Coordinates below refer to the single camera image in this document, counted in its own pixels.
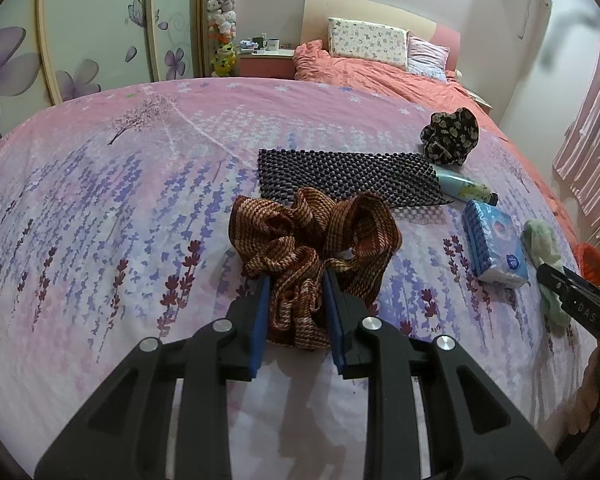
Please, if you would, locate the white floral pillow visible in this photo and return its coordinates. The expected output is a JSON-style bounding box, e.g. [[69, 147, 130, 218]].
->
[[327, 17, 410, 71]]

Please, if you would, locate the black mesh mat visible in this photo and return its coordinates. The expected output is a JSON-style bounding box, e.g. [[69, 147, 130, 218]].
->
[[257, 148, 455, 214]]

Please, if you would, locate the flower printed wardrobe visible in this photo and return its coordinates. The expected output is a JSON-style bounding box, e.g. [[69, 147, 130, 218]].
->
[[0, 0, 206, 157]]

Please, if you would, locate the brown striped scrunchie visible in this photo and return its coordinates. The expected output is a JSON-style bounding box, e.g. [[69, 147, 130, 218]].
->
[[228, 187, 404, 351]]

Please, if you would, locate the dark floral cloth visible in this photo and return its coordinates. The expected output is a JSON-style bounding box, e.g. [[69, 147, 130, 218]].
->
[[419, 107, 481, 167]]

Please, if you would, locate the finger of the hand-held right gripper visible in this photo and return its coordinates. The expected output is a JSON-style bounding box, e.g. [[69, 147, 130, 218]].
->
[[535, 262, 600, 332]]

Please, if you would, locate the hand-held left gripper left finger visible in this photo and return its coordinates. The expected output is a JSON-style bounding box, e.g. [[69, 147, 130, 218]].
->
[[33, 275, 274, 480]]

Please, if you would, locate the green cloth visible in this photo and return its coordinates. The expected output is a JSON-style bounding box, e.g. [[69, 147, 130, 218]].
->
[[522, 218, 574, 336]]

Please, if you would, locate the blue tissue pack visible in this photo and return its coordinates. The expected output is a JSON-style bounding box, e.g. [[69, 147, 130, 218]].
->
[[462, 198, 530, 289]]

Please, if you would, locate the light blue spray can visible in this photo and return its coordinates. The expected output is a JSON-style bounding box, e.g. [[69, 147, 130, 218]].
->
[[432, 167, 499, 206]]

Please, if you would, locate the plush toy tube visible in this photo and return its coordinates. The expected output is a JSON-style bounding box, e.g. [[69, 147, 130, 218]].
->
[[205, 0, 240, 79]]

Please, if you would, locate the coral duvet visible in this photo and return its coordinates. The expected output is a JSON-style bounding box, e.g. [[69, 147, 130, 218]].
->
[[293, 38, 582, 242]]

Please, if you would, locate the pink curtain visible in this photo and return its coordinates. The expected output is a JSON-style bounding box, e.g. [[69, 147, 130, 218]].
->
[[552, 14, 600, 222]]

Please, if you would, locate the person's right hand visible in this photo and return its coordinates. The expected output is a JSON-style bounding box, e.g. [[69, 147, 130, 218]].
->
[[567, 344, 600, 437]]

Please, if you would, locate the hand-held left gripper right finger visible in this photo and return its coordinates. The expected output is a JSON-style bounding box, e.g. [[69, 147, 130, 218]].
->
[[322, 270, 564, 480]]

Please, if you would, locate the pink striped pillow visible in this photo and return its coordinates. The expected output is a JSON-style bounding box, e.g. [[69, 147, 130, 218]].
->
[[405, 31, 451, 83]]

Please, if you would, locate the orange laundry basket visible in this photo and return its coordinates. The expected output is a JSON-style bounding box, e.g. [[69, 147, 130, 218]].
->
[[574, 242, 600, 292]]

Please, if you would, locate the pink nightstand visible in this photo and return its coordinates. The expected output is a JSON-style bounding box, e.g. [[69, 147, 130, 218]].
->
[[237, 50, 297, 80]]

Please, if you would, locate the light wooden nightstand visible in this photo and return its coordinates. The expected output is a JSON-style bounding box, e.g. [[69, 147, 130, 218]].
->
[[467, 89, 495, 116]]

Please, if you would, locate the lavender printed tablecloth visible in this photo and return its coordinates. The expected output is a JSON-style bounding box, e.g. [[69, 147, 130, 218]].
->
[[0, 77, 600, 480]]

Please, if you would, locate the cream and pink headboard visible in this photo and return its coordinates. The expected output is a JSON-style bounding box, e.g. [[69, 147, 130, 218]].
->
[[302, 0, 462, 74]]

